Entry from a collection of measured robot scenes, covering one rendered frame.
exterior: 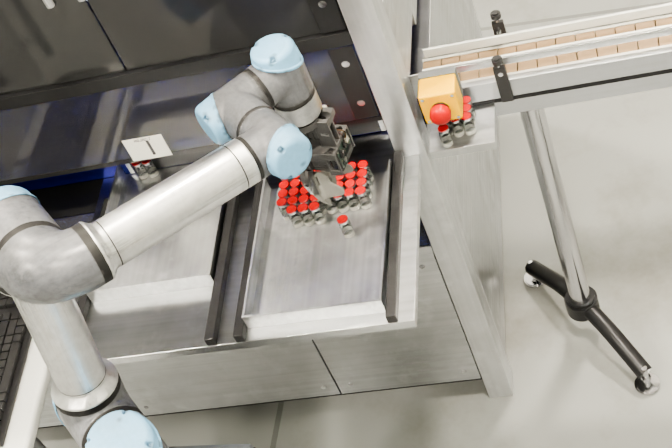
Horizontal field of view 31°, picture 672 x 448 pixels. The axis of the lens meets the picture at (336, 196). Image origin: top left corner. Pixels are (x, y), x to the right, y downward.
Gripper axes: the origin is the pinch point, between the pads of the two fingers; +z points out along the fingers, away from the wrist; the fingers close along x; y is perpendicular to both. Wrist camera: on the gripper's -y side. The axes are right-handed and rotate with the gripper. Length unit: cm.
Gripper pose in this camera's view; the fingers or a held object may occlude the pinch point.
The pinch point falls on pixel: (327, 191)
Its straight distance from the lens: 217.3
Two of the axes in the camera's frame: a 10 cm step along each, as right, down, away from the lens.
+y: 9.1, 0.3, -4.2
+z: 3.0, 6.5, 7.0
